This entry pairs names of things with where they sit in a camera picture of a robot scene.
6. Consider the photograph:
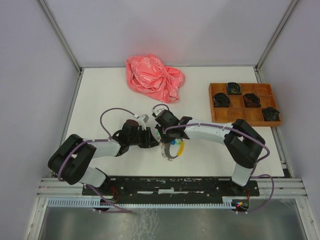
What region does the key organiser ring with keys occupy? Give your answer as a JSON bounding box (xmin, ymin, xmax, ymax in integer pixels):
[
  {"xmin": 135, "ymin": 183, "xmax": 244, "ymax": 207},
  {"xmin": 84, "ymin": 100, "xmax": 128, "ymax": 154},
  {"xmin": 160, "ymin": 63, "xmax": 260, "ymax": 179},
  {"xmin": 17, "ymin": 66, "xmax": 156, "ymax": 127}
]
[{"xmin": 156, "ymin": 129, "xmax": 186, "ymax": 162}]

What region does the white slotted cable duct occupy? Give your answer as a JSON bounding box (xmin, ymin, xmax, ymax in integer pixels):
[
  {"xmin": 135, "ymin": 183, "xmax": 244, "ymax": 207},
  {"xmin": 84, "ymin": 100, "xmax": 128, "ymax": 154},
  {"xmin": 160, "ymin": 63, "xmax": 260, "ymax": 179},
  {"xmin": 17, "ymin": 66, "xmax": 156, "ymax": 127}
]
[{"xmin": 46, "ymin": 196, "xmax": 238, "ymax": 208}]

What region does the black coiled item middle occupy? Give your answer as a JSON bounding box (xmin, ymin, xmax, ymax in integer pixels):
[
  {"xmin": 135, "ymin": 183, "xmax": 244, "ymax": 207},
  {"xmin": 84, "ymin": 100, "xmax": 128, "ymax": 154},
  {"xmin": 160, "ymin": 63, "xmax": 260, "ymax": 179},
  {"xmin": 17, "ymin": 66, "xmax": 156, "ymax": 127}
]
[{"xmin": 243, "ymin": 93, "xmax": 262, "ymax": 108}]

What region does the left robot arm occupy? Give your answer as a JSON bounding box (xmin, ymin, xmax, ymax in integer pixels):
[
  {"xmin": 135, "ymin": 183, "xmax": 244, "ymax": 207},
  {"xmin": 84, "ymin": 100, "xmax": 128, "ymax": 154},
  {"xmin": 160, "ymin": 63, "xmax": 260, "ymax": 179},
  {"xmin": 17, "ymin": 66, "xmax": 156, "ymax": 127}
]
[{"xmin": 47, "ymin": 119, "xmax": 159, "ymax": 195}]

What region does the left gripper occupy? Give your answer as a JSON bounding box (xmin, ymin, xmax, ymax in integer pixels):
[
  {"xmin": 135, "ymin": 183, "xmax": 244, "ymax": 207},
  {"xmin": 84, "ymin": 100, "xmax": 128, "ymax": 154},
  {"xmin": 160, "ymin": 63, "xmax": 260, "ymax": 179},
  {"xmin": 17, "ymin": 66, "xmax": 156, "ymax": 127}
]
[{"xmin": 128, "ymin": 127, "xmax": 160, "ymax": 149}]

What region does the black coiled item right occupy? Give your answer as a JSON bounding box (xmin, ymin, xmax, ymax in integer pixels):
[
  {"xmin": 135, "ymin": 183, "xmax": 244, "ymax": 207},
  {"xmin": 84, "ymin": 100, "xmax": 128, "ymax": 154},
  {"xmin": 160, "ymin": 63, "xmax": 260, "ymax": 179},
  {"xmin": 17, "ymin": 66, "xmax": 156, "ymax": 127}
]
[{"xmin": 262, "ymin": 106, "xmax": 280, "ymax": 122}]

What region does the crumpled pink plastic bag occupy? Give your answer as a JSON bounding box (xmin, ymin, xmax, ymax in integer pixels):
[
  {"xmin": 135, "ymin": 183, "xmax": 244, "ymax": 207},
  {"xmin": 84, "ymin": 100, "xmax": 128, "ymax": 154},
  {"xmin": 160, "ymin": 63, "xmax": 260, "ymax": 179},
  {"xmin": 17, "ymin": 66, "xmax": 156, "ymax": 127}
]
[{"xmin": 125, "ymin": 53, "xmax": 186, "ymax": 104}]

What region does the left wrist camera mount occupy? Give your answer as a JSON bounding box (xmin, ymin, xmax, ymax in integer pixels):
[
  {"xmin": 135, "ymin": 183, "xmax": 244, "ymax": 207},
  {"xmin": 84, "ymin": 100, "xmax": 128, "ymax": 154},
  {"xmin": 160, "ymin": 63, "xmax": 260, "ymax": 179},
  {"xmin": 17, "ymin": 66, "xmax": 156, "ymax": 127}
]
[{"xmin": 135, "ymin": 114, "xmax": 149, "ymax": 130}]

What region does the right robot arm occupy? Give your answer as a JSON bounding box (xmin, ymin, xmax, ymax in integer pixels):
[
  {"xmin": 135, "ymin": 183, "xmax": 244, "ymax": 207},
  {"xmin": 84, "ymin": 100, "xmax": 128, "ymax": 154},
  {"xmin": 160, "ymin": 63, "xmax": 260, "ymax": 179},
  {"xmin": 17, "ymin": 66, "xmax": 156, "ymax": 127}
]
[{"xmin": 152, "ymin": 108, "xmax": 270, "ymax": 196}]

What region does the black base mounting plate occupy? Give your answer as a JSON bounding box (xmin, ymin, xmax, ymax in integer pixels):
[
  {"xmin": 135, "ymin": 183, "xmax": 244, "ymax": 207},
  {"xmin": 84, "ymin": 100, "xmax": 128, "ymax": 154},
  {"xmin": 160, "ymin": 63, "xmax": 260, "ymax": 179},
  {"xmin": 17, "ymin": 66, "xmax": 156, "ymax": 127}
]
[{"xmin": 82, "ymin": 176, "xmax": 260, "ymax": 205}]

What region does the black coiled item top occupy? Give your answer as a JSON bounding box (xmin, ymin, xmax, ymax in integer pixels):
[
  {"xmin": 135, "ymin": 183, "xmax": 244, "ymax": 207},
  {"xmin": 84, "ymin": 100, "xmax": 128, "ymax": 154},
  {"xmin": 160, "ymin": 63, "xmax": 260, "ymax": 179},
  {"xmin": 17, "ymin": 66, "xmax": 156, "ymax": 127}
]
[{"xmin": 226, "ymin": 82, "xmax": 242, "ymax": 95}]

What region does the black coiled item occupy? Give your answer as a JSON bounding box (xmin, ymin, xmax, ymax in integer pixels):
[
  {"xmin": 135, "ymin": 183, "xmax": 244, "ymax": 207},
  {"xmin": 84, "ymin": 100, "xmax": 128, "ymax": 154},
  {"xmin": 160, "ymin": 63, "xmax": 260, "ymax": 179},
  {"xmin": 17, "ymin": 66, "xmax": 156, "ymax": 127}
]
[
  {"xmin": 212, "ymin": 92, "xmax": 231, "ymax": 108},
  {"xmin": 243, "ymin": 93, "xmax": 262, "ymax": 108},
  {"xmin": 226, "ymin": 82, "xmax": 242, "ymax": 95},
  {"xmin": 262, "ymin": 106, "xmax": 280, "ymax": 122}
]

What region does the wooden compartment tray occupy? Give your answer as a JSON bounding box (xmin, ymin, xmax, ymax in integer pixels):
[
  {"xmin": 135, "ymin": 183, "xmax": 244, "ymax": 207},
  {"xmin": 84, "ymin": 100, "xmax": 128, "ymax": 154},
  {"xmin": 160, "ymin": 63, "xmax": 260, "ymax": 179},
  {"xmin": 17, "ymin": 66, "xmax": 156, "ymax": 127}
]
[{"xmin": 208, "ymin": 82, "xmax": 282, "ymax": 127}]

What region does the black coiled item left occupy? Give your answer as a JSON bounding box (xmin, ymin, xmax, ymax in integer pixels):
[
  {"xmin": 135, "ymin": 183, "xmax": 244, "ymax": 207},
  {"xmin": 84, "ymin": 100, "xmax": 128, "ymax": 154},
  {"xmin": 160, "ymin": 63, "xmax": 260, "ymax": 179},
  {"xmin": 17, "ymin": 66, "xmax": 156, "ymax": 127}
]
[{"xmin": 212, "ymin": 92, "xmax": 231, "ymax": 108}]

